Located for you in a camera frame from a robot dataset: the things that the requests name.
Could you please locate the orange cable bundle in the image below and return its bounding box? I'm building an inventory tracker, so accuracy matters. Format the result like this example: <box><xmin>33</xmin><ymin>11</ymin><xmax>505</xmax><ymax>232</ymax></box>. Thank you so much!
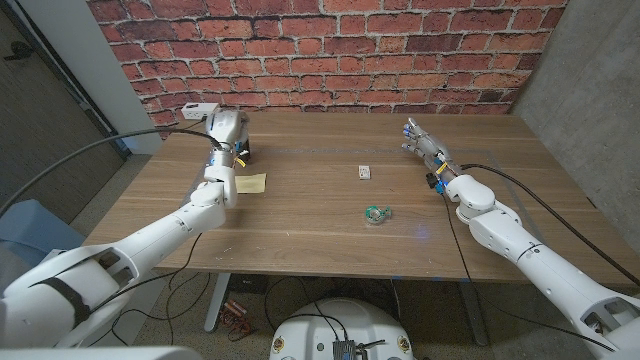
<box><xmin>219</xmin><ymin>298</ymin><xmax>254</xmax><ymax>342</ymax></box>

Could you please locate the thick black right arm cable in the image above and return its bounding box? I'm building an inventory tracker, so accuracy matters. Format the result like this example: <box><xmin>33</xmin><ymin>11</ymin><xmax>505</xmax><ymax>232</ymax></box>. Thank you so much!
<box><xmin>459</xmin><ymin>163</ymin><xmax>640</xmax><ymax>288</ymax></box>

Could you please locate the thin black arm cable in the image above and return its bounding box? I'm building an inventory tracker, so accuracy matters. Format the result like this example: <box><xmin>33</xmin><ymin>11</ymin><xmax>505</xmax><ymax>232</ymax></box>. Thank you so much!
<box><xmin>87</xmin><ymin>232</ymin><xmax>203</xmax><ymax>314</ymax></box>
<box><xmin>440</xmin><ymin>193</ymin><xmax>617</xmax><ymax>353</ymax></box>

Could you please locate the white base with yellow pads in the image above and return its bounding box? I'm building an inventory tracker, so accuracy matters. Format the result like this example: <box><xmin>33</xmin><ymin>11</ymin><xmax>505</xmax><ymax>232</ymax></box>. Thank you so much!
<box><xmin>99</xmin><ymin>272</ymin><xmax>169</xmax><ymax>347</ymax></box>

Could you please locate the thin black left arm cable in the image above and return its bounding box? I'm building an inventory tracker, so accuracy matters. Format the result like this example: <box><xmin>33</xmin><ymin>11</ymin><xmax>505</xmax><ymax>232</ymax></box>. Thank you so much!
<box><xmin>87</xmin><ymin>232</ymin><xmax>203</xmax><ymax>314</ymax></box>

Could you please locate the yellow paper label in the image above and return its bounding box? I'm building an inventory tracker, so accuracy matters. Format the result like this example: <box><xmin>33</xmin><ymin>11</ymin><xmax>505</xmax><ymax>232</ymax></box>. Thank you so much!
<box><xmin>234</xmin><ymin>172</ymin><xmax>268</xmax><ymax>196</ymax></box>

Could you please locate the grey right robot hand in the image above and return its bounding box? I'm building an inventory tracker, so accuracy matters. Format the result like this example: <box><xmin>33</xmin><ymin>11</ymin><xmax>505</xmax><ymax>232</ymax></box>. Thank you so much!
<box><xmin>401</xmin><ymin>117</ymin><xmax>464</xmax><ymax>184</ymax></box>

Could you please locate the red brick print backdrop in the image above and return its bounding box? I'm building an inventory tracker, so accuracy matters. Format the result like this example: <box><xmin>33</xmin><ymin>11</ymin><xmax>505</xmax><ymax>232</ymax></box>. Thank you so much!
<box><xmin>87</xmin><ymin>0</ymin><xmax>570</xmax><ymax>141</ymax></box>

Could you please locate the black door handle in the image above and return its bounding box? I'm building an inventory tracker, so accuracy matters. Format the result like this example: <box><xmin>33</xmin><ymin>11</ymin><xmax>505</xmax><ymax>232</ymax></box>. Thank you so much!
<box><xmin>3</xmin><ymin>40</ymin><xmax>35</xmax><ymax>63</ymax></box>

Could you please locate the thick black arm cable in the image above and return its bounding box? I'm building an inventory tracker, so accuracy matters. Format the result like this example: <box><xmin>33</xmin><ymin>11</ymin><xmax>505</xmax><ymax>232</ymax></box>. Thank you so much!
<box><xmin>459</xmin><ymin>163</ymin><xmax>640</xmax><ymax>288</ymax></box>
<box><xmin>0</xmin><ymin>128</ymin><xmax>224</xmax><ymax>217</ymax></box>

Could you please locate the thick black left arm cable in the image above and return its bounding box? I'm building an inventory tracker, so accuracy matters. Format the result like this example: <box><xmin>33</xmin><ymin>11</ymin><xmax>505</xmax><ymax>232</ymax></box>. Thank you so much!
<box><xmin>0</xmin><ymin>128</ymin><xmax>224</xmax><ymax>217</ymax></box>

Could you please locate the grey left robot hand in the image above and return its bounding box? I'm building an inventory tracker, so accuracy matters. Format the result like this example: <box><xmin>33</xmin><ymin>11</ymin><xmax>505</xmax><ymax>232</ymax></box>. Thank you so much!
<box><xmin>204</xmin><ymin>109</ymin><xmax>251</xmax><ymax>169</ymax></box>

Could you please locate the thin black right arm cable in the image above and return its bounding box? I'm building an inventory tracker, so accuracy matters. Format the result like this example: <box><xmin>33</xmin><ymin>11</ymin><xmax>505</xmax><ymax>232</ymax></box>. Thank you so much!
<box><xmin>440</xmin><ymin>193</ymin><xmax>617</xmax><ymax>353</ymax></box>

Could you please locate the white power strip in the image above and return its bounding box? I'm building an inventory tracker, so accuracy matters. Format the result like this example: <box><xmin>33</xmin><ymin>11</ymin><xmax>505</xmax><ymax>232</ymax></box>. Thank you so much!
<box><xmin>180</xmin><ymin>102</ymin><xmax>221</xmax><ymax>122</ymax></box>

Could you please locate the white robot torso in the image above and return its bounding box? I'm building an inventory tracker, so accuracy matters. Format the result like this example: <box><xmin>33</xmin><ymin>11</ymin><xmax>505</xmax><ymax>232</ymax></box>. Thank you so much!
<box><xmin>269</xmin><ymin>298</ymin><xmax>415</xmax><ymax>360</ymax></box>

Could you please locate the black module on torso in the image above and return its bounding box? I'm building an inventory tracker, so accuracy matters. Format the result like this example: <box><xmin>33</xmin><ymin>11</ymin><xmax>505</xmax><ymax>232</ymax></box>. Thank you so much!
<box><xmin>332</xmin><ymin>339</ymin><xmax>388</xmax><ymax>360</ymax></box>

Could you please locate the dark brown door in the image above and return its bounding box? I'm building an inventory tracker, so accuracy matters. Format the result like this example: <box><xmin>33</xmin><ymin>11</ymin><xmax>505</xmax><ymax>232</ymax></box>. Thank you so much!
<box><xmin>0</xmin><ymin>0</ymin><xmax>127</xmax><ymax>225</ymax></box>

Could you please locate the black power strip cord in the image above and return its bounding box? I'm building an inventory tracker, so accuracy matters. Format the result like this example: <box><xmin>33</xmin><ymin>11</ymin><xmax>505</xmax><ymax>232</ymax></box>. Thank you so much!
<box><xmin>169</xmin><ymin>118</ymin><xmax>208</xmax><ymax>136</ymax></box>

